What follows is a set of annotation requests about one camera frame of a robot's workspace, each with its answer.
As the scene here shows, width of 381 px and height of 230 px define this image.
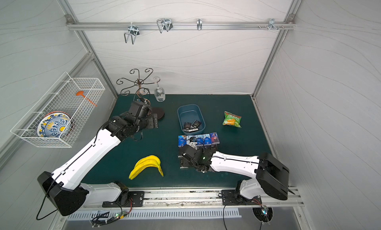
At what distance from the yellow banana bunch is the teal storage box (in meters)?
0.24

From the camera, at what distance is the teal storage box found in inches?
38.2

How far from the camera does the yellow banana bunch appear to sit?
2.61 ft

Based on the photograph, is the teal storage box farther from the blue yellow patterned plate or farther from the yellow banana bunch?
the blue yellow patterned plate
